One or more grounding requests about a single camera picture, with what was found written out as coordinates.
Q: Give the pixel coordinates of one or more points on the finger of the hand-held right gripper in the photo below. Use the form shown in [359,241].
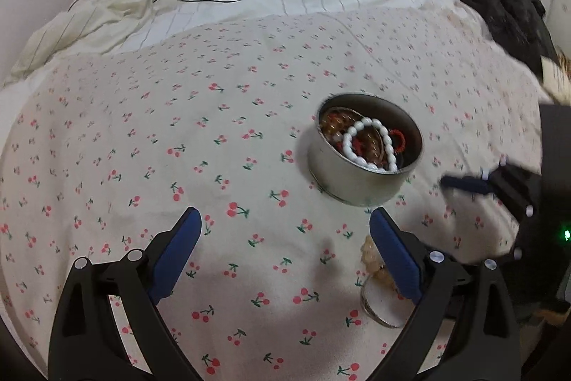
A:
[466,183]

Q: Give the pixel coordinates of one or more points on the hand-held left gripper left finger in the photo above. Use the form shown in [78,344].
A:
[178,247]

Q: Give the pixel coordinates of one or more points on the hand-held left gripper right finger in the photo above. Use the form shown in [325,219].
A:
[397,256]

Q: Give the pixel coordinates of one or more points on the round metal tin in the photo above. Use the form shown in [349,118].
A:
[357,180]

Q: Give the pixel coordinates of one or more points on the cherry print bed sheet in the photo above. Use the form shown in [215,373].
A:
[178,140]

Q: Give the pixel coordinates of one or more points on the dark clothes pile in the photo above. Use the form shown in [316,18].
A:
[508,10]

